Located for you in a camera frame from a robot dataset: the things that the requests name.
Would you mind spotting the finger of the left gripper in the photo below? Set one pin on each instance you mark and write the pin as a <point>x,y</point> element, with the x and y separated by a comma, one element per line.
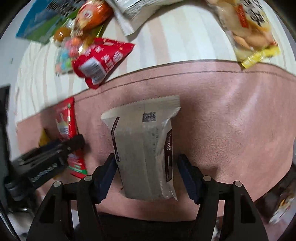
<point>69,144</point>

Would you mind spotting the yellow chip bag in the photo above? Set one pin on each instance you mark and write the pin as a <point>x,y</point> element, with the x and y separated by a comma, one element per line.
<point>44,138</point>

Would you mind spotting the yellow biscuit bag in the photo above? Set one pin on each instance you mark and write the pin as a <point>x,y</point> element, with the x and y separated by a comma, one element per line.
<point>248,29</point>

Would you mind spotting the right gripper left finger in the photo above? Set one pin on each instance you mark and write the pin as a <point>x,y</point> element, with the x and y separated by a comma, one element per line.
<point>68,211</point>

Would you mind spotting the blue cardboard snack box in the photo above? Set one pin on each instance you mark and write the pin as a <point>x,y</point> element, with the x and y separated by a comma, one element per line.
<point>45,17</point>

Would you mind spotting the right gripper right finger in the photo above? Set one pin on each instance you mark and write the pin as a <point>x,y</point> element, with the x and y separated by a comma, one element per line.
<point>241,219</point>

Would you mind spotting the white snack bag top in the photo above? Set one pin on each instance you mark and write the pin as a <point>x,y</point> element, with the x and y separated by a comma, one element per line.
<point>132,14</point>

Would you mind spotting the white grey snack packet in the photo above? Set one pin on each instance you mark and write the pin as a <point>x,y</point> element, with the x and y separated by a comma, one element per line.
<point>142,139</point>

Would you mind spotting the red long snack packet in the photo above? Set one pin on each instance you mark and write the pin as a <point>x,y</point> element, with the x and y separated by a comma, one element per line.
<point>66,125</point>

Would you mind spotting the small red snack packet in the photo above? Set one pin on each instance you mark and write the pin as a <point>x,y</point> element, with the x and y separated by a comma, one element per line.
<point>95,63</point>

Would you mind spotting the colourful candy ball bag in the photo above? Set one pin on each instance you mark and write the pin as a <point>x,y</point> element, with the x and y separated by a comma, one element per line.
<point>71,48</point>

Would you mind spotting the orange cartoon snack bag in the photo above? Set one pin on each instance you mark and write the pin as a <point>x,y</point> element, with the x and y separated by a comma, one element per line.
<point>92,14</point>

